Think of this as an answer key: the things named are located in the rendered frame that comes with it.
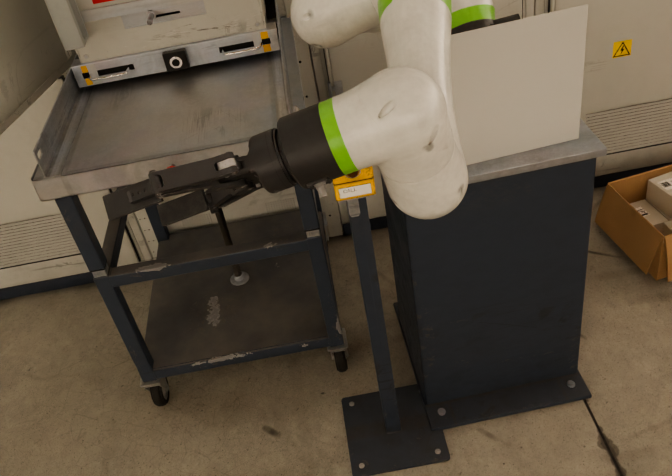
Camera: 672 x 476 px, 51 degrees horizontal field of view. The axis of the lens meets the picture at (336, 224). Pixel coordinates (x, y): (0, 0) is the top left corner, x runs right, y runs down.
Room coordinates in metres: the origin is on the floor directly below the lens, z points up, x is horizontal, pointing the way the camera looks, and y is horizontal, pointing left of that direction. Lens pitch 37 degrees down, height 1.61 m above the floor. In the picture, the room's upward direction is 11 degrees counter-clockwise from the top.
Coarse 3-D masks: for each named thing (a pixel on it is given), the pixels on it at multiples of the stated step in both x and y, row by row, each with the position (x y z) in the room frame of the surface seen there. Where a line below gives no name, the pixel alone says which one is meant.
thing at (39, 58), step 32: (0, 0) 1.88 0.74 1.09; (32, 0) 2.00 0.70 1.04; (0, 32) 1.83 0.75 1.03; (32, 32) 1.94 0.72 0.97; (0, 64) 1.78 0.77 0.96; (32, 64) 1.89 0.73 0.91; (64, 64) 1.97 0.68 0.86; (0, 96) 1.73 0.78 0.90; (32, 96) 1.80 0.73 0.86; (0, 128) 1.64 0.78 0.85
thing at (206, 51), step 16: (256, 32) 1.77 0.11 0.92; (272, 32) 1.77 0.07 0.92; (160, 48) 1.78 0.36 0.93; (176, 48) 1.77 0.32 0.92; (192, 48) 1.77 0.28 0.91; (208, 48) 1.77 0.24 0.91; (224, 48) 1.77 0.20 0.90; (240, 48) 1.77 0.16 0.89; (272, 48) 1.77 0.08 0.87; (80, 64) 1.77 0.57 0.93; (96, 64) 1.77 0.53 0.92; (112, 64) 1.77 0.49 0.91; (128, 64) 1.77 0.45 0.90; (144, 64) 1.77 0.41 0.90; (160, 64) 1.77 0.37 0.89; (192, 64) 1.77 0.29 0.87; (80, 80) 1.77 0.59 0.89; (112, 80) 1.77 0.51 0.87
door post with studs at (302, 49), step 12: (288, 0) 2.04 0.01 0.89; (288, 12) 2.04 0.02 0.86; (300, 48) 2.04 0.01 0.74; (300, 60) 2.04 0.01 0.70; (312, 72) 2.04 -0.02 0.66; (312, 84) 2.04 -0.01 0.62; (312, 96) 2.04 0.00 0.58; (336, 204) 2.04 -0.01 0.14; (336, 216) 2.04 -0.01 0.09; (336, 228) 2.04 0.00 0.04
